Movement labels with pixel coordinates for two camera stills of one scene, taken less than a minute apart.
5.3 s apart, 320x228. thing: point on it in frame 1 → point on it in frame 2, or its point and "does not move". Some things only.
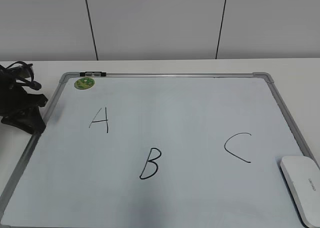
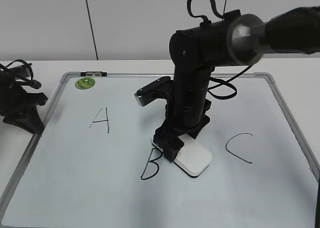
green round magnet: [84, 82] does not move
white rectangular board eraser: [302, 175] → [193, 158]
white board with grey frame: [158, 150] does not move
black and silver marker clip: [92, 73] does not move
